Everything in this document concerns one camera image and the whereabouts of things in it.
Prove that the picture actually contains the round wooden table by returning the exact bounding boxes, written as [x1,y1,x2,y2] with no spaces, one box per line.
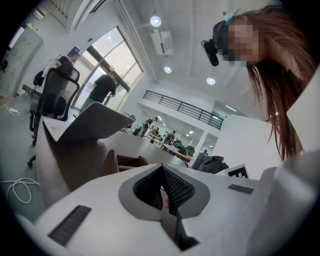
[162,142,195,161]

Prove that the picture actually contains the white ceiling unit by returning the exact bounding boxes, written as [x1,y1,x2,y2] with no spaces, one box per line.
[150,29,174,56]

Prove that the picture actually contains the dark wooden box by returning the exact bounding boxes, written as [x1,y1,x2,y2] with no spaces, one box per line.
[101,149,150,177]

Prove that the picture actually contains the blue wall sign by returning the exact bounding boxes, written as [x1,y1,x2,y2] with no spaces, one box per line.
[67,45,81,57]

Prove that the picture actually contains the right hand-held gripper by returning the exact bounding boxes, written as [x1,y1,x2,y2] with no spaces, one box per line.
[222,163,250,179]

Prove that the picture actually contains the teal hair clip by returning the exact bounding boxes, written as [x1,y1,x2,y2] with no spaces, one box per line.
[223,11,235,25]

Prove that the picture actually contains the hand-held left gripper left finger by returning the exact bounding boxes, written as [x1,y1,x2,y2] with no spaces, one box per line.
[14,162,182,256]

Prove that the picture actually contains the white floor cable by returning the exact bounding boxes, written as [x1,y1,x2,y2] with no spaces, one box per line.
[0,177,41,205]

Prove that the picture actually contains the person's head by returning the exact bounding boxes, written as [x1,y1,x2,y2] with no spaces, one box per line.
[228,17,263,68]

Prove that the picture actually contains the black head camera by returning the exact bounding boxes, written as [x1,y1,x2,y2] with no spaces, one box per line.
[200,38,220,67]

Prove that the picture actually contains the black balcony railing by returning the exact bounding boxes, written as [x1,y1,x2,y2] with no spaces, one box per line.
[143,89,225,131]

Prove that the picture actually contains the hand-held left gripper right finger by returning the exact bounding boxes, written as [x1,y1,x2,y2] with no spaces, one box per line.
[162,163,266,256]

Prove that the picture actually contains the black office chair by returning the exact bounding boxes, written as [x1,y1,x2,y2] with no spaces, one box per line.
[26,66,81,169]

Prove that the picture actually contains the pile of black bags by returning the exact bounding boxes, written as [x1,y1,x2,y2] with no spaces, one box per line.
[191,151,230,175]

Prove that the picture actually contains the grey laptop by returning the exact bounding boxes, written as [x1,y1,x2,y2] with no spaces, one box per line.
[41,101,136,144]

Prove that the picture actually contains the black backpack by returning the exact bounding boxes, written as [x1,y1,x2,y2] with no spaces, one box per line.
[33,69,46,88]

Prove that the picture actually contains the dark brown table white legs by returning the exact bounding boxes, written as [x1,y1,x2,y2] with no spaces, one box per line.
[34,115,195,209]

